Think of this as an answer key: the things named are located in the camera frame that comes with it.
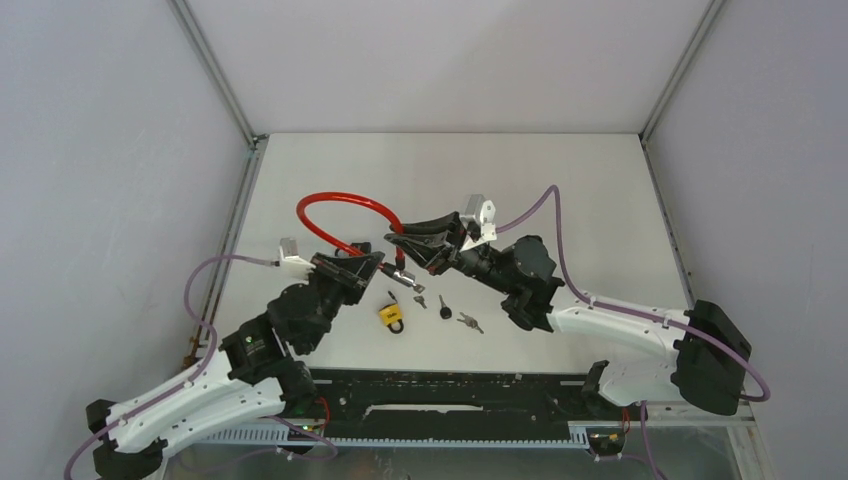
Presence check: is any yellow padlock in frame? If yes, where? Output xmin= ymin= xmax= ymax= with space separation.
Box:
xmin=378 ymin=291 xmax=405 ymax=335

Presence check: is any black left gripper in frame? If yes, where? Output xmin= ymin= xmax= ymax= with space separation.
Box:
xmin=303 ymin=251 xmax=386 ymax=352

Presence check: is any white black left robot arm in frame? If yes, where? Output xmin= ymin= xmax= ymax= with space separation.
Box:
xmin=86 ymin=252 xmax=384 ymax=479

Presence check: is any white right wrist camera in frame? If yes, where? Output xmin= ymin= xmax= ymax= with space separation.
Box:
xmin=459 ymin=194 xmax=497 ymax=252

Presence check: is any aluminium frame rail right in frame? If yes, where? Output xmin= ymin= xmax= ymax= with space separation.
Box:
xmin=639 ymin=0 xmax=763 ymax=480

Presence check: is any black padlock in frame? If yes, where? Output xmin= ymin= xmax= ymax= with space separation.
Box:
xmin=334 ymin=241 xmax=372 ymax=258

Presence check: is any key bunch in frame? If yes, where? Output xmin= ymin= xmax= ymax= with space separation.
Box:
xmin=457 ymin=312 xmax=484 ymax=334

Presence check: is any red cable lock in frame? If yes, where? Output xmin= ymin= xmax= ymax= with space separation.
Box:
xmin=295 ymin=191 xmax=426 ymax=295

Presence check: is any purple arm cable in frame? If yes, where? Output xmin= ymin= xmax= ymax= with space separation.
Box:
xmin=62 ymin=254 xmax=283 ymax=480
xmin=493 ymin=184 xmax=772 ymax=404

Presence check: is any aluminium frame rail left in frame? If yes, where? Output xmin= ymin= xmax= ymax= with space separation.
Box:
xmin=129 ymin=1 xmax=253 ymax=393

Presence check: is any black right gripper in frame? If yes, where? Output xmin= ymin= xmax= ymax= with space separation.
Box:
xmin=386 ymin=213 xmax=517 ymax=296

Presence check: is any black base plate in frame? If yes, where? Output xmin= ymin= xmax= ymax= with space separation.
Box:
xmin=279 ymin=368 xmax=640 ymax=445

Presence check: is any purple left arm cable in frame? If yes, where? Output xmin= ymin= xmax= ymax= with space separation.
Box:
xmin=62 ymin=254 xmax=283 ymax=480

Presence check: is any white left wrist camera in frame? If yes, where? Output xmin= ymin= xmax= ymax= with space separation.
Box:
xmin=277 ymin=237 xmax=315 ymax=279

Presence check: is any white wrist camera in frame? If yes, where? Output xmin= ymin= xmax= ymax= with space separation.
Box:
xmin=459 ymin=194 xmax=497 ymax=252
xmin=277 ymin=237 xmax=315 ymax=279

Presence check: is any aluminium frame rail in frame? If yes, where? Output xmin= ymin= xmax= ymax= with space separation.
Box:
xmin=639 ymin=0 xmax=763 ymax=480
xmin=129 ymin=1 xmax=253 ymax=393

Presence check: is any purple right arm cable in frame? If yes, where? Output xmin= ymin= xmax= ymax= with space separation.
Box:
xmin=493 ymin=184 xmax=772 ymax=404

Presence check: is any black key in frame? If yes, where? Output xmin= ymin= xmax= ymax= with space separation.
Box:
xmin=438 ymin=295 xmax=453 ymax=320

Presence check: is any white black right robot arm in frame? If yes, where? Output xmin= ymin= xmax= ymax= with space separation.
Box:
xmin=384 ymin=212 xmax=751 ymax=418

